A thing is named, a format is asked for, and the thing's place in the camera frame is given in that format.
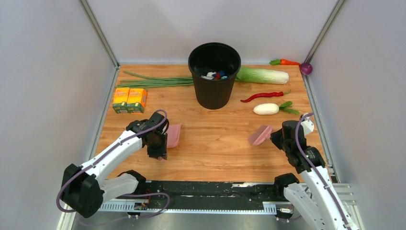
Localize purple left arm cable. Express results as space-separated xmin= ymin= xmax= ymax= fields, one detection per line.
xmin=56 ymin=109 xmax=170 ymax=219

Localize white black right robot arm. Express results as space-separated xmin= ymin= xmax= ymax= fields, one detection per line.
xmin=270 ymin=120 xmax=359 ymax=230

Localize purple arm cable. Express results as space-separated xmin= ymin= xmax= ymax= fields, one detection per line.
xmin=56 ymin=109 xmax=170 ymax=219
xmin=276 ymin=113 xmax=353 ymax=230

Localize pink plastic dustpan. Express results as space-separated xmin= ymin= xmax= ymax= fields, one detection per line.
xmin=157 ymin=124 xmax=181 ymax=161

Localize crumpled scraps inside bin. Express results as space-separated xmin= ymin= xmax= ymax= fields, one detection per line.
xmin=200 ymin=70 xmax=228 ymax=81

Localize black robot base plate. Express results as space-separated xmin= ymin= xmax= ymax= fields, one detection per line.
xmin=109 ymin=181 xmax=291 ymax=215

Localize toy napa cabbage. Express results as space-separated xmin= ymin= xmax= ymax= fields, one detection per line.
xmin=236 ymin=66 xmax=289 ymax=84

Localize white toy radish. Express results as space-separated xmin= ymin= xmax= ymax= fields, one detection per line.
xmin=253 ymin=101 xmax=300 ymax=115

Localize green toy scallions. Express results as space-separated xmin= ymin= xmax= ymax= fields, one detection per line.
xmin=116 ymin=71 xmax=194 ymax=89

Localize pink hand brush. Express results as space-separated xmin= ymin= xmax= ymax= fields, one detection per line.
xmin=248 ymin=125 xmax=272 ymax=146

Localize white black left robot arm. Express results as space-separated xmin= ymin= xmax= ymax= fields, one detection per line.
xmin=56 ymin=109 xmax=169 ymax=218

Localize toy carrot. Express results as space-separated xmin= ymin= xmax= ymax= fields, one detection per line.
xmin=269 ymin=58 xmax=301 ymax=66

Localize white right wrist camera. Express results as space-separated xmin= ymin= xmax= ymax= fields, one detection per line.
xmin=301 ymin=117 xmax=315 ymax=136

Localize black trash bin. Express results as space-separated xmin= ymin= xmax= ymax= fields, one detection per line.
xmin=188 ymin=42 xmax=241 ymax=110

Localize purple toy onion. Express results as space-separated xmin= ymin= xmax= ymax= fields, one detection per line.
xmin=299 ymin=63 xmax=313 ymax=75

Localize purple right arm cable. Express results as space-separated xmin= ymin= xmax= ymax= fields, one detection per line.
xmin=276 ymin=113 xmax=353 ymax=230

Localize red toy chili pepper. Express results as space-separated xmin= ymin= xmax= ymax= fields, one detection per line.
xmin=240 ymin=90 xmax=291 ymax=103

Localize orange juice box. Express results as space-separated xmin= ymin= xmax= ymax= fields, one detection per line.
xmin=112 ymin=87 xmax=130 ymax=114
xmin=126 ymin=88 xmax=147 ymax=114

